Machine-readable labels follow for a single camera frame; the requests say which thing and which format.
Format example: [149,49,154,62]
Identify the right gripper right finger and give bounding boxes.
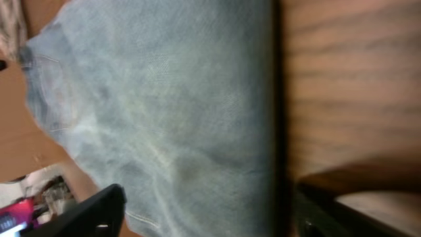
[294,184,408,237]

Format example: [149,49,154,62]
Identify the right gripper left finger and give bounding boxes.
[20,184,126,237]

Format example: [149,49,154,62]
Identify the light blue denim jeans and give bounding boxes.
[20,0,274,237]

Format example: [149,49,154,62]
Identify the folded beige trousers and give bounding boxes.
[1,0,28,61]

